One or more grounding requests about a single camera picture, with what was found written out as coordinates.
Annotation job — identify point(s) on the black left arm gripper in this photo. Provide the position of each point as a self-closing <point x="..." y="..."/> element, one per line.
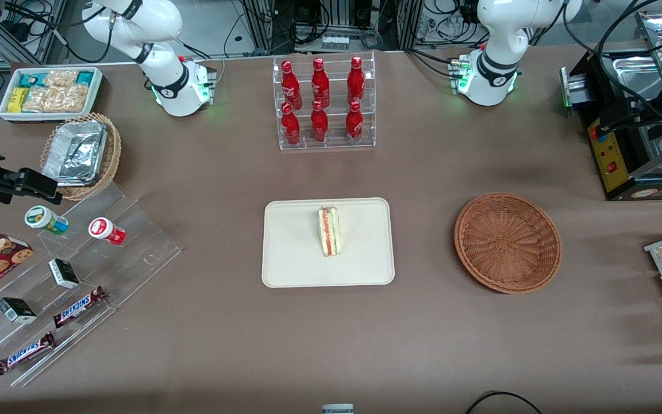
<point x="633" y="110"/>

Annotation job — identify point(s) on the triangular sandwich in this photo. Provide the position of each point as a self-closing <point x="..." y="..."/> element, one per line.
<point x="329" y="233"/>

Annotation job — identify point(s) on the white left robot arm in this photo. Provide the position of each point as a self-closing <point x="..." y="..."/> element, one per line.
<point x="495" y="52"/>

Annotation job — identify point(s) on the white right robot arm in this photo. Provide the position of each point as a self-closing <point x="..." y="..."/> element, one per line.
<point x="164" y="80"/>

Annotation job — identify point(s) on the aluminium foil tray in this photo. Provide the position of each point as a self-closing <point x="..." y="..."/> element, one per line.
<point x="75" y="152"/>

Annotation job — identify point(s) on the light wicker basket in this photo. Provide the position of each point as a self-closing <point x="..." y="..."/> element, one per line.
<point x="114" y="155"/>

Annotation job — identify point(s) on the round brown wicker basket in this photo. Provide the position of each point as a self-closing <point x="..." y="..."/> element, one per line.
<point x="506" y="244"/>

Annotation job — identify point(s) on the beige rectangular tray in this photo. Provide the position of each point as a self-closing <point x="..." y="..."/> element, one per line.
<point x="291" y="247"/>

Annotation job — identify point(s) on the green lid snack cup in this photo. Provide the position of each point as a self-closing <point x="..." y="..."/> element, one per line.
<point x="43" y="218"/>

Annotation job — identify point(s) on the black sealing machine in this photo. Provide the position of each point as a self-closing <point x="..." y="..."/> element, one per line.
<point x="607" y="155"/>

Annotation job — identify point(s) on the red lid snack cup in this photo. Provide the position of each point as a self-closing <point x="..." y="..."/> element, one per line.
<point x="104" y="230"/>

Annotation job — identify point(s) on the white plastic snack bin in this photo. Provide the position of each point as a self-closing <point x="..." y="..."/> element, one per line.
<point x="3" y="112"/>

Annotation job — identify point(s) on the small black carton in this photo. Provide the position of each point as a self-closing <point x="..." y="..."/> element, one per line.
<point x="64" y="273"/>
<point x="16" y="310"/>

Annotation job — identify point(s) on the clear bag of crackers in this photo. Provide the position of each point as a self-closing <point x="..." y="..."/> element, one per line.
<point x="39" y="99"/>
<point x="60" y="78"/>
<point x="71" y="98"/>

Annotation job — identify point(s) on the yellow snack packet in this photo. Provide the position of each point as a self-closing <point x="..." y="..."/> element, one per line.
<point x="18" y="100"/>

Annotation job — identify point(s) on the teal snack packet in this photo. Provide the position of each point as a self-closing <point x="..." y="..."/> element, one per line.
<point x="31" y="79"/>
<point x="85" y="77"/>

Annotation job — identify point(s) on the clear acrylic stepped stand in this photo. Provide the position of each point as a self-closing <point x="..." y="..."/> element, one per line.
<point x="135" y="247"/>

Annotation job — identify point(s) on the snickers chocolate bar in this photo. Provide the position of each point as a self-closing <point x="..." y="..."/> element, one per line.
<point x="25" y="353"/>
<point x="78" y="307"/>

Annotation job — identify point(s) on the red cola bottle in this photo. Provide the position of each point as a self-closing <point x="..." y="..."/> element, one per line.
<point x="320" y="83"/>
<point x="291" y="126"/>
<point x="289" y="83"/>
<point x="355" y="80"/>
<point x="319" y="123"/>
<point x="354" y="123"/>

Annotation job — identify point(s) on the clear acrylic bottle rack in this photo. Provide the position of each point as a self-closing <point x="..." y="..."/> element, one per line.
<point x="334" y="144"/>

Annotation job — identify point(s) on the white power strip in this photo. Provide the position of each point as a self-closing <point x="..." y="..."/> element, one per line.
<point x="335" y="42"/>

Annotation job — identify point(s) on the grey device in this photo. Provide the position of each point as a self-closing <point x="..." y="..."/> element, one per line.
<point x="338" y="409"/>

